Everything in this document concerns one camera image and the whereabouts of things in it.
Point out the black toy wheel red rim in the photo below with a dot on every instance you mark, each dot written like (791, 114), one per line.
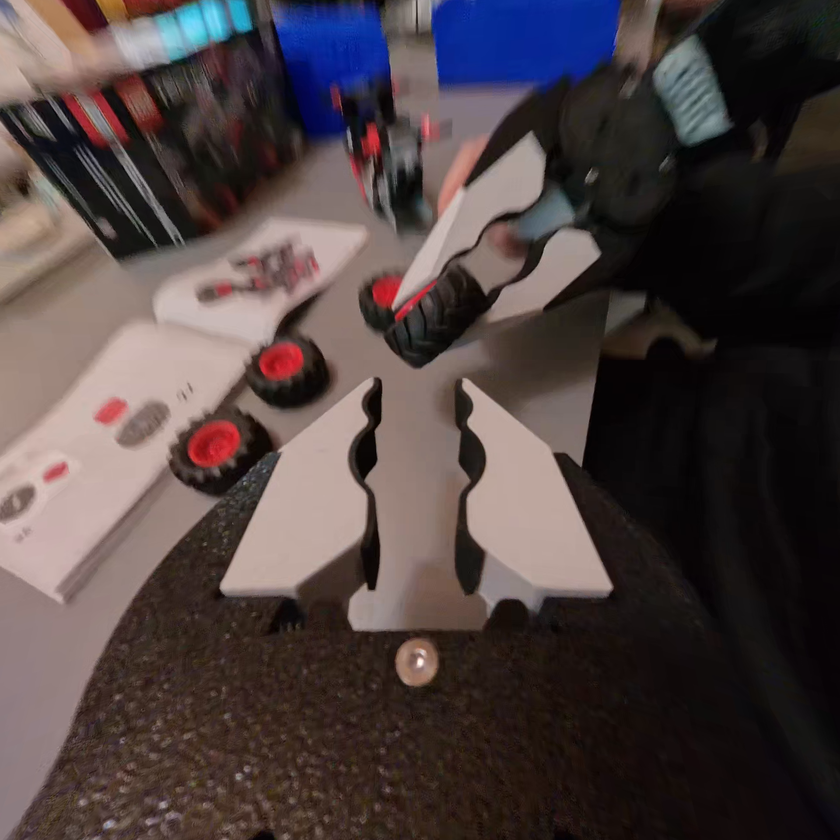
(213, 443)
(439, 321)
(380, 292)
(282, 361)

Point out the toy vehicle chassis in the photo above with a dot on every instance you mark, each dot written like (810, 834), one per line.
(394, 170)

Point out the grey desk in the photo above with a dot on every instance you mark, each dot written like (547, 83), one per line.
(39, 656)

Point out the blue plastic bin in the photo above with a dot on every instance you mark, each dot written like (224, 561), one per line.
(525, 39)

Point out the black toy set box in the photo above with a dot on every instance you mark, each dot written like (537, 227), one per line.
(164, 164)

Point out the person's right forearm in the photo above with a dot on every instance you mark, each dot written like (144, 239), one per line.
(754, 249)

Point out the row of coloured boxes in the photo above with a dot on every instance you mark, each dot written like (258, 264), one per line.
(184, 26)

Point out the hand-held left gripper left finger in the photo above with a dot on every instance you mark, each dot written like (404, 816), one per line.
(308, 518)

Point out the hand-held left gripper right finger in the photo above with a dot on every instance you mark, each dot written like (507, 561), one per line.
(531, 518)

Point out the open instruction booklet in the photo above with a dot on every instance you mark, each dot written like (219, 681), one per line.
(164, 367)

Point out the person's right hand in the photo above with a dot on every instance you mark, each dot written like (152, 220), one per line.
(456, 174)

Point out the person's black clothing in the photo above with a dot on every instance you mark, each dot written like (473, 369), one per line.
(722, 459)

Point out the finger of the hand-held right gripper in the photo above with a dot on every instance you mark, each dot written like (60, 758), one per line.
(558, 279)
(489, 190)

